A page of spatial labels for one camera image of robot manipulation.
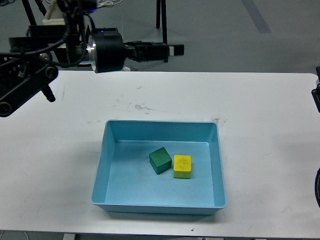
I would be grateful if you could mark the green wooden block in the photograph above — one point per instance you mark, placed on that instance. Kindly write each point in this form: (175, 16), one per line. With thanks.
(160, 160)

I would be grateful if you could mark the yellow wooden block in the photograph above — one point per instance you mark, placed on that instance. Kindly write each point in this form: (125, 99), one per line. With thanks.
(182, 166)

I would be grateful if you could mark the cream plastic crate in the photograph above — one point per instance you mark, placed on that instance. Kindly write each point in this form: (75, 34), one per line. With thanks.
(70, 13)

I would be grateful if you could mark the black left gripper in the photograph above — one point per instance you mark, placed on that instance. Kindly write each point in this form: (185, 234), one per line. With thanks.
(110, 52)

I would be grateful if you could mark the black left table leg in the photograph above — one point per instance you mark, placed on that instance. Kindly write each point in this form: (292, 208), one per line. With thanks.
(29, 12)

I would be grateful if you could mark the black right table legs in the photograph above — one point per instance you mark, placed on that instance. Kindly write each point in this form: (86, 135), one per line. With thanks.
(161, 19)

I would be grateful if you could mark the dark grey plastic bin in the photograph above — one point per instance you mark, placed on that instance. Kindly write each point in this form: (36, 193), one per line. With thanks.
(104, 29)

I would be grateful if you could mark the blue plastic box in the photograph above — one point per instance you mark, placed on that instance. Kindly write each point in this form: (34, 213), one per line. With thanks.
(126, 182)

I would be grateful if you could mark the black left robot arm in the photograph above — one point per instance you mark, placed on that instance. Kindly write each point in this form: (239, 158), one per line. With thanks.
(64, 40)

